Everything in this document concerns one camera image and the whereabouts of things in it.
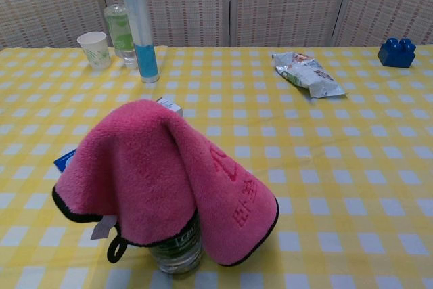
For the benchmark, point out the blue white toothpaste box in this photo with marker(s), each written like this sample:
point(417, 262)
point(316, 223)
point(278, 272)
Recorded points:
point(63, 162)

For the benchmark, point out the pink towel with black trim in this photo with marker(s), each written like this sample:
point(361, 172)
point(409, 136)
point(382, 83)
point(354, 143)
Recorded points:
point(152, 174)

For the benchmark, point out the tall blue white tube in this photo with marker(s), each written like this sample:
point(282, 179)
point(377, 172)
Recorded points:
point(143, 48)

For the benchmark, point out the crumpled silver snack bag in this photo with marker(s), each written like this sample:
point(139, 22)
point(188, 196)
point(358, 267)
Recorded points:
point(309, 71)

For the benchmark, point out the yellow white checkered tablecloth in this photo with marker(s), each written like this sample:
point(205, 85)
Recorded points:
point(338, 167)

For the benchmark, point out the clear bottle under towel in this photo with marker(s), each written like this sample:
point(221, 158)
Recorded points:
point(176, 255)

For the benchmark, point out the clear bottle with green label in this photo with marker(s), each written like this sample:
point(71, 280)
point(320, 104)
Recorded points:
point(118, 32)

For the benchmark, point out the woven folding screen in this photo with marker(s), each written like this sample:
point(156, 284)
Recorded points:
point(287, 4)

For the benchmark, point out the white paper cup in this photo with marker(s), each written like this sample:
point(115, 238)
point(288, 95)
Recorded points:
point(95, 52)

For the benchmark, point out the blue toy building brick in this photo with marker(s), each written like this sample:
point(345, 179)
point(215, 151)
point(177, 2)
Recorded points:
point(395, 55)

